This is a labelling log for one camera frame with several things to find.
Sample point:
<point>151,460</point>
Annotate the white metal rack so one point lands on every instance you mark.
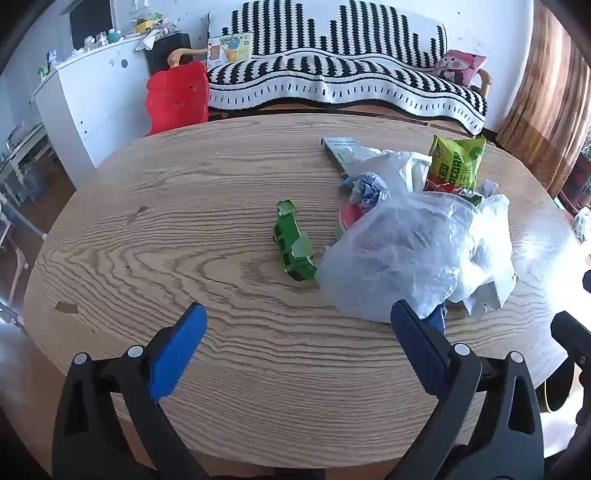
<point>25,152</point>

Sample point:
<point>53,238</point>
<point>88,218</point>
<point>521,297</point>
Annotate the white tissue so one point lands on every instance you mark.
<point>489,188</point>

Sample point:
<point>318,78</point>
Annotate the black white patterned blanket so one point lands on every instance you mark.
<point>323,78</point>

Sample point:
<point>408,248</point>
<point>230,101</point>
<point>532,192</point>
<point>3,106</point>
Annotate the dark red plant pot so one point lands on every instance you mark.
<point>577,184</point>

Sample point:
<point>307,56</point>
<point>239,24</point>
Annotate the red round lid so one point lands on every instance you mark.
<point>347,218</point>

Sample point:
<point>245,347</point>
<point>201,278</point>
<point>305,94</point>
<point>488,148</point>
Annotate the grey cardboard box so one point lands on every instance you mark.
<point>339,147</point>

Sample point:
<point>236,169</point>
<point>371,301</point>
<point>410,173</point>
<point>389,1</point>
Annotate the small blue toy figure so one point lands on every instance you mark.
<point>51,57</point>

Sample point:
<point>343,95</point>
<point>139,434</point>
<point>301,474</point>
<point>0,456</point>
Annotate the blue white paper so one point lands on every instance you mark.
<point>369,187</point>

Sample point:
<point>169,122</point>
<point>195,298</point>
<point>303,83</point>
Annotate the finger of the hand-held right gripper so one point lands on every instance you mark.
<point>587,280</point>
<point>570,332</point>

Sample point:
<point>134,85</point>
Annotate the white folding frame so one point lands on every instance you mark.
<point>18,258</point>

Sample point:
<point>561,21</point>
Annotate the pink cartoon cushion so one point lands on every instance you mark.
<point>459,67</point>

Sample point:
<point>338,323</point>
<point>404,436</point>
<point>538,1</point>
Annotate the clear plastic bag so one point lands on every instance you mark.
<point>406,258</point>

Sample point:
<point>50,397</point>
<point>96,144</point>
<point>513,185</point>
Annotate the white cabinet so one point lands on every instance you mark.
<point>87,97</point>

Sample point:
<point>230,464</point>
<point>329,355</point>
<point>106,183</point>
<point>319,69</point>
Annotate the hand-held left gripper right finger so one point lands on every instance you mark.
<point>415,341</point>

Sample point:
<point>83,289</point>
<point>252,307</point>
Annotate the crushed green carton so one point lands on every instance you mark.
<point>291,240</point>

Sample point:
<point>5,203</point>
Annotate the black box speaker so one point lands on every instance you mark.
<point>161,48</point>

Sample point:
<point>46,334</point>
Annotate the cream plastic bag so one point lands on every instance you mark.
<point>397,166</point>

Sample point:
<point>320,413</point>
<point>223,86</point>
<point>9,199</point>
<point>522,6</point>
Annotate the pile of small toys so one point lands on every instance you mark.
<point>150,25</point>

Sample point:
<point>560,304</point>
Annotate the white plastic bag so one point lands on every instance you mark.
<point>496,240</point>

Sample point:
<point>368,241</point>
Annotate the children's picture book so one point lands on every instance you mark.
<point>231,48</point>

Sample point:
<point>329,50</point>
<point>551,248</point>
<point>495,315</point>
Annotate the group of small bottles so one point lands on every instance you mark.
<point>104,39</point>

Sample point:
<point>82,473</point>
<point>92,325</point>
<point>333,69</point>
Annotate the red plastic child chair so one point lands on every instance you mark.
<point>175,97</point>

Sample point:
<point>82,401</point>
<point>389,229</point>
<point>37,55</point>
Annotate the green snack packet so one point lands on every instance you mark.
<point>455,161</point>

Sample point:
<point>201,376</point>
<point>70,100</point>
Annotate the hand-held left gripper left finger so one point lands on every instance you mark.
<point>178,355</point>

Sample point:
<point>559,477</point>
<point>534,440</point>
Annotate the brown patterned curtain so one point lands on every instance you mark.
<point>545,101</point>

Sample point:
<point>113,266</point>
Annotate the crumpled grey plastic bag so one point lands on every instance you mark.
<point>582,224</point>

